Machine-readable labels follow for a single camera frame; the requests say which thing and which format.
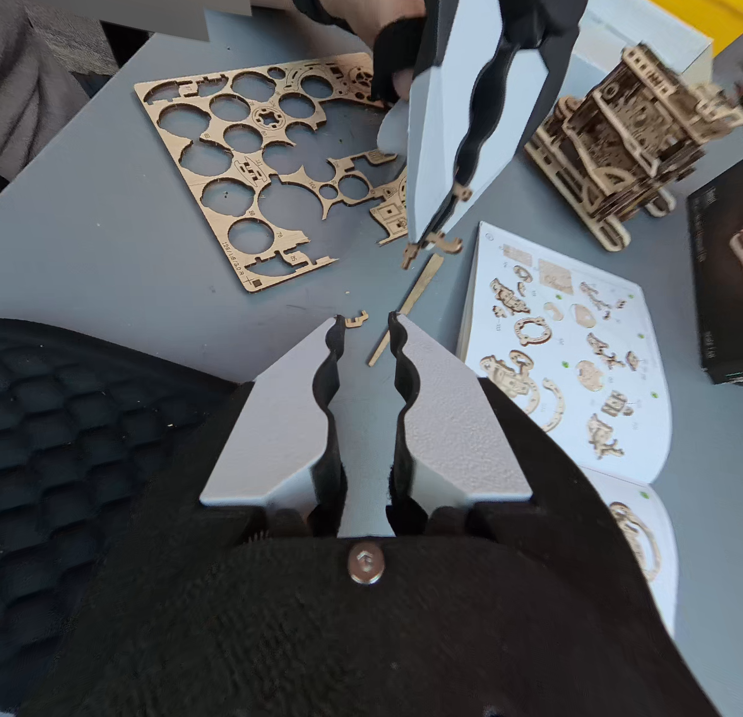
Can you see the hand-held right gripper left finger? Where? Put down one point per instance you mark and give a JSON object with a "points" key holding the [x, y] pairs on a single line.
{"points": [[273, 433]]}

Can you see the white assembly instruction booklet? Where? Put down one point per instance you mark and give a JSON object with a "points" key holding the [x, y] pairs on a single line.
{"points": [[580, 380]]}

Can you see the black cardboard box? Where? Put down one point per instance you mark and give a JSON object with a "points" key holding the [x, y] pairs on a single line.
{"points": [[720, 276]]}

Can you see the laser-cut wooden part sheet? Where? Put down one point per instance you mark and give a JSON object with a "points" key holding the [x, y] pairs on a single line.
{"points": [[231, 256]]}

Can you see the small wooden cross part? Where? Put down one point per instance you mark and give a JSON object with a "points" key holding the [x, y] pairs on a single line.
{"points": [[411, 256]]}

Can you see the white cardboard box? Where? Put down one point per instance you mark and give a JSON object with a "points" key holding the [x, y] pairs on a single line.
{"points": [[650, 32]]}

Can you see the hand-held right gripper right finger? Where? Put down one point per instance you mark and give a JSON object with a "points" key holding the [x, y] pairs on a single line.
{"points": [[458, 438]]}

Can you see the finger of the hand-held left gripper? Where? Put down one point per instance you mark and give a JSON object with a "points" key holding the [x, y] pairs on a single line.
{"points": [[516, 102], [435, 125]]}

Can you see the long notched wooden model part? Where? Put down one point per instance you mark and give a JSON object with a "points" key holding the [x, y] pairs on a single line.
{"points": [[460, 192]]}

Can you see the assembled wooden model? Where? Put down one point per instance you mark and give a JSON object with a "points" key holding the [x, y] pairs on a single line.
{"points": [[627, 148]]}

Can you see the person's left hand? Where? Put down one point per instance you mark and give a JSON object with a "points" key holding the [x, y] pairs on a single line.
{"points": [[371, 3]]}

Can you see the thin wooden stick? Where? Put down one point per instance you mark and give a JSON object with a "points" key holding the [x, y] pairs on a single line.
{"points": [[426, 276]]}

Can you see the black honeycomb mesh cushion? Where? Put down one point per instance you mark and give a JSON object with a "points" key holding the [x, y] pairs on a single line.
{"points": [[87, 438]]}

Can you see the small hooked wooden part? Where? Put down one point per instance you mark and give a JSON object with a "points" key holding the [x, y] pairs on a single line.
{"points": [[357, 319]]}

